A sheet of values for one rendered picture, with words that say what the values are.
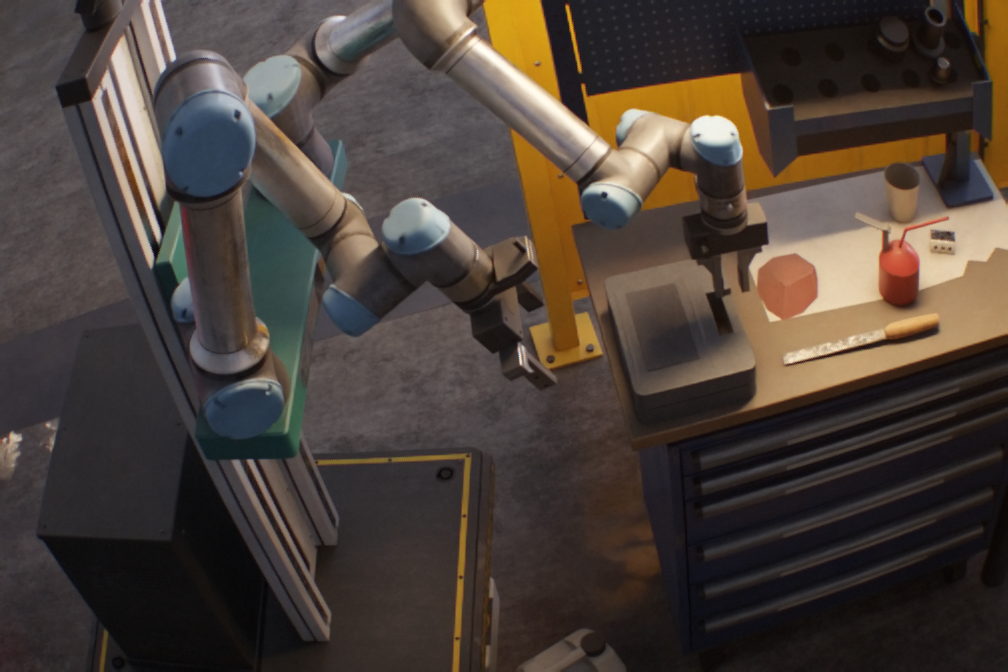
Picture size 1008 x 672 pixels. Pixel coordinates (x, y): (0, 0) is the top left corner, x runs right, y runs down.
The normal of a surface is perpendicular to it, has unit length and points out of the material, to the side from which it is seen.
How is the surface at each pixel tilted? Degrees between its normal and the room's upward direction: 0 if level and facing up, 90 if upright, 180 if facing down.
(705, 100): 90
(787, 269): 15
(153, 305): 90
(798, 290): 40
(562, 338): 90
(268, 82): 7
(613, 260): 0
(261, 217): 0
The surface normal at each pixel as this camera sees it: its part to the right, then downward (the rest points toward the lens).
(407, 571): -0.16, -0.68
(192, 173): 0.37, 0.53
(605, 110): 0.22, 0.69
